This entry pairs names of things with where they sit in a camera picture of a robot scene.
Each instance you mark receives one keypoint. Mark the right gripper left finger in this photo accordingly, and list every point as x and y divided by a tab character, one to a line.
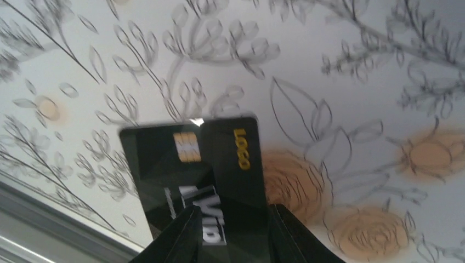
179	242

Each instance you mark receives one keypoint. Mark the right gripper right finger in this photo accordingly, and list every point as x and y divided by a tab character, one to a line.
291	241

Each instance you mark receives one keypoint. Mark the black VIP card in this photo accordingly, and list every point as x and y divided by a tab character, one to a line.
213	163

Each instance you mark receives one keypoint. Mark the floral patterned table mat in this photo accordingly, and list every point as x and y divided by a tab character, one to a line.
360	108

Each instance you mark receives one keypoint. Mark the aluminium rail frame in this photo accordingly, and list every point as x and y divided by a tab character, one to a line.
32	231

